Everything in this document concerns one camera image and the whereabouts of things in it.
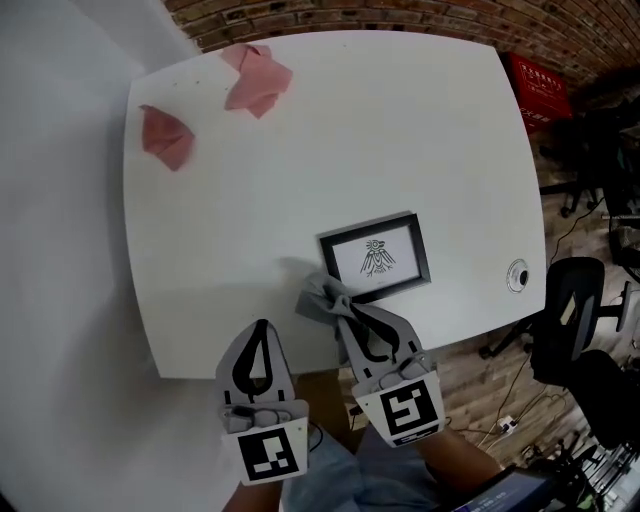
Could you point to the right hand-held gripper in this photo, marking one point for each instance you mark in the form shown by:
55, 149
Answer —
407, 407

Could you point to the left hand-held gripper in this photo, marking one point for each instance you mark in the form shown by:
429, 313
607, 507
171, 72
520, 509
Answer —
265, 452

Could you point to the grey cloth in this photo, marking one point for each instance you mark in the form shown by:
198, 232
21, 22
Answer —
320, 300

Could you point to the black framed bird picture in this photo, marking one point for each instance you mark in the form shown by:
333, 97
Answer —
375, 257

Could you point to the person's left forearm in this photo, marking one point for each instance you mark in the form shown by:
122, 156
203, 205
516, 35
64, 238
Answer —
260, 497

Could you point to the person's right forearm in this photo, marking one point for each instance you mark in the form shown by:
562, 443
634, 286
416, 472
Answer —
462, 455

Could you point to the person's bare leg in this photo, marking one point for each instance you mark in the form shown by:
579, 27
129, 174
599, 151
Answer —
325, 410

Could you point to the person's grey shorts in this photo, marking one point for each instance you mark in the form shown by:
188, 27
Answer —
360, 480

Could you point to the white power strip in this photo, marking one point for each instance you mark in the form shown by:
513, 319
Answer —
508, 425

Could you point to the black tablet device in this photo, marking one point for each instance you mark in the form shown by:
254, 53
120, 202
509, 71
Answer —
505, 492

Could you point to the white table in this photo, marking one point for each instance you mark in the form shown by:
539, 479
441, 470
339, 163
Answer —
350, 150

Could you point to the small pink cloth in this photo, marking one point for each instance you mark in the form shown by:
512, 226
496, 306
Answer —
165, 135

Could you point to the black standing fan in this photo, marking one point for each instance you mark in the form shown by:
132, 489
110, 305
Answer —
627, 245

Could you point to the red fire extinguisher box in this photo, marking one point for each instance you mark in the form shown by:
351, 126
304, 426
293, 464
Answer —
540, 95

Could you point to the large pink cloth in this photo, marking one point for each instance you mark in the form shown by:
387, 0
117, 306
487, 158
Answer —
255, 80

